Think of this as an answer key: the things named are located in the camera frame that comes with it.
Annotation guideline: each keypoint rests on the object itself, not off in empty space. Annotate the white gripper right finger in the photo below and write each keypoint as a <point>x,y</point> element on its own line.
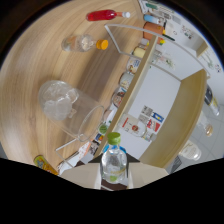
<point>148,174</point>

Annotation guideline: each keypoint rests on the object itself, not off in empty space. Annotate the large white bottle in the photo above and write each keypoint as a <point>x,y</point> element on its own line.
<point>190,150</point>

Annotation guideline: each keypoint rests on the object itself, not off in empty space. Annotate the tall glass jar wooden lid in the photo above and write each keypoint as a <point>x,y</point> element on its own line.
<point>205,125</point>

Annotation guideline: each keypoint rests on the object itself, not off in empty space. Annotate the white-framed wooden shelf rack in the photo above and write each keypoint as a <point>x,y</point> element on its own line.
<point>180,110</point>

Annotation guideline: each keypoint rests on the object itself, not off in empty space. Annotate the clear glass with ice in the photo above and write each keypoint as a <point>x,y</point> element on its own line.
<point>63,106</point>

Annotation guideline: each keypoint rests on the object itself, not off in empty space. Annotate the clear bottle orange cap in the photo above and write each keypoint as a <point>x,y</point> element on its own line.
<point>80,43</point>

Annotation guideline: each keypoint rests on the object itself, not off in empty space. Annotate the jar of green limes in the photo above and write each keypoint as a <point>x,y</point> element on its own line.
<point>103,128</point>

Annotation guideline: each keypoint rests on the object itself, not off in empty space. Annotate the small red liquid bottle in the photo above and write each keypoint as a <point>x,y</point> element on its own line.
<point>101,15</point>

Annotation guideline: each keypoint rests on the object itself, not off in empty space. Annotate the light blue white tumbler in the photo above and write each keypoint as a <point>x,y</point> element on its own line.
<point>151,19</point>

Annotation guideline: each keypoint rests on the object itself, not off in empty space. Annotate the pale yellow cup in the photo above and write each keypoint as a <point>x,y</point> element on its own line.
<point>139,52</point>

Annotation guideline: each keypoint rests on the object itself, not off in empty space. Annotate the wooden wall shelf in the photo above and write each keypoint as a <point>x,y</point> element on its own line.
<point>201,50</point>

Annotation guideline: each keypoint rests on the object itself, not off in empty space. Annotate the clear bottle red label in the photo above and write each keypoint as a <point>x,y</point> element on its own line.
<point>133,126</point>

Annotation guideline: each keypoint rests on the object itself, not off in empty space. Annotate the black and gold canister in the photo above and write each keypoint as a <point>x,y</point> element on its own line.
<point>211,100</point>

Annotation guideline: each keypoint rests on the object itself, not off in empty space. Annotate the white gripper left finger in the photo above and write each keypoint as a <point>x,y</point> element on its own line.
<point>81,175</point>

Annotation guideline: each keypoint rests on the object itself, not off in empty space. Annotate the clear bottle green cap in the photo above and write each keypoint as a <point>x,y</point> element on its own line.
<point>114,163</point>

